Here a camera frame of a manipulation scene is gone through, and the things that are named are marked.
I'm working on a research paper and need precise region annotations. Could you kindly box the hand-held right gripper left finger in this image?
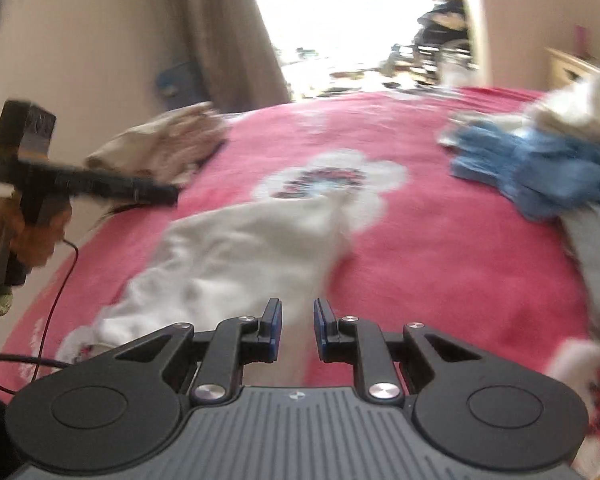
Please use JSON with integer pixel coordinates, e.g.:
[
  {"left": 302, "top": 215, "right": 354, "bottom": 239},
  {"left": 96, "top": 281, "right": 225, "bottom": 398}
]
[{"left": 115, "top": 298, "right": 284, "bottom": 406}]

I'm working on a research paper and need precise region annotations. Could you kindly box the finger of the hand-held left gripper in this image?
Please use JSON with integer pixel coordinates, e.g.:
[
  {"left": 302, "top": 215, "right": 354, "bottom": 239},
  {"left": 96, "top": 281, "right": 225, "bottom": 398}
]
[{"left": 55, "top": 164, "right": 179, "bottom": 206}]

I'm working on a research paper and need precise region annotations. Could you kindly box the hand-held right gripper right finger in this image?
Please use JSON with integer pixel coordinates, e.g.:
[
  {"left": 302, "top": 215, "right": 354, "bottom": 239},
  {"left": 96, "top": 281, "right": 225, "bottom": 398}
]
[{"left": 313, "top": 298, "right": 482, "bottom": 404}]

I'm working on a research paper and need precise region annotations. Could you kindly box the white sweatshirt with bear print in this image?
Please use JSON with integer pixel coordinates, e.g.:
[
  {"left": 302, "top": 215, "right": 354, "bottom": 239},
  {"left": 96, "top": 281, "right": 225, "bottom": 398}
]
[{"left": 60, "top": 192, "right": 361, "bottom": 386}]

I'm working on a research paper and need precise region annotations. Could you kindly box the person's left hand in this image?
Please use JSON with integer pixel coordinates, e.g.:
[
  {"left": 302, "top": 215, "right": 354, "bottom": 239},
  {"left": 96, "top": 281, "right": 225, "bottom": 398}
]
[{"left": 0, "top": 194, "right": 74, "bottom": 272}]

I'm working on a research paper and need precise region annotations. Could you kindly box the beige garment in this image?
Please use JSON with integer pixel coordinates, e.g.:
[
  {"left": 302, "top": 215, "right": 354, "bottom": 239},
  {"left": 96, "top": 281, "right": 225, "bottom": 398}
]
[{"left": 85, "top": 101, "right": 231, "bottom": 187}]

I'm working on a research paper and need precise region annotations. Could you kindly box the pink floral blanket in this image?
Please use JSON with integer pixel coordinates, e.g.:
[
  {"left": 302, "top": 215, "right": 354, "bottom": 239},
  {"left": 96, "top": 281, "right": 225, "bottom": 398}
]
[{"left": 10, "top": 87, "right": 600, "bottom": 411}]

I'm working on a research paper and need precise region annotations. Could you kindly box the beige curtain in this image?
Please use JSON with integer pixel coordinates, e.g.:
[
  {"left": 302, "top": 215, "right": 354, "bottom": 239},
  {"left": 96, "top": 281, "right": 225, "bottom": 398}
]
[{"left": 169, "top": 0, "right": 292, "bottom": 113}]

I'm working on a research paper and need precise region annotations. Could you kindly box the blue garment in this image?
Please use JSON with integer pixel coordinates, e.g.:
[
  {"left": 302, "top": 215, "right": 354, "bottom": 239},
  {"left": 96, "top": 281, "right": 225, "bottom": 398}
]
[{"left": 439, "top": 119, "right": 600, "bottom": 223}]

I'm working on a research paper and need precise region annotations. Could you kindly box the white floral cloth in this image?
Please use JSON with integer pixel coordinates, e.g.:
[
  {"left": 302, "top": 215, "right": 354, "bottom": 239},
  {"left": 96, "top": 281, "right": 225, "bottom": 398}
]
[{"left": 549, "top": 339, "right": 600, "bottom": 480}]

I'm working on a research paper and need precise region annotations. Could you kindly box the grey garment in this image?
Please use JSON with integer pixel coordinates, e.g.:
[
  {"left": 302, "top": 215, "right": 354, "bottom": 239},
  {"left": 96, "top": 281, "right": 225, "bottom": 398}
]
[{"left": 559, "top": 204, "right": 600, "bottom": 343}]

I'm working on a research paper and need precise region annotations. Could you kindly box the cream white garment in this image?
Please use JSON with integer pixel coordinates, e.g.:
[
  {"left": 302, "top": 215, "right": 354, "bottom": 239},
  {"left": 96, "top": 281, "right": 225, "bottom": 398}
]
[{"left": 522, "top": 66, "right": 600, "bottom": 138}]

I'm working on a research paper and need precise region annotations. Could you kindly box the cream nightstand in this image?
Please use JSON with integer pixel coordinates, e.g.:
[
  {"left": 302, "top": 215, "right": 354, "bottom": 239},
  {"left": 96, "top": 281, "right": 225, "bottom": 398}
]
[{"left": 546, "top": 46, "right": 600, "bottom": 88}]

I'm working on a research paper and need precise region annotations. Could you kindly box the thin red wire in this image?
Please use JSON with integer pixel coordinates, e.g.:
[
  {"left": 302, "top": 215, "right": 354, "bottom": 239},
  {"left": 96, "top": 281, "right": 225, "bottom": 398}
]
[{"left": 30, "top": 239, "right": 80, "bottom": 380}]

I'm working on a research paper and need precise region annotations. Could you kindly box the black cable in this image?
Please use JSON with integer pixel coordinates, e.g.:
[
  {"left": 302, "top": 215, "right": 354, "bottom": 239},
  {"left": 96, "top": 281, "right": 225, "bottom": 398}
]
[{"left": 0, "top": 351, "right": 70, "bottom": 395}]

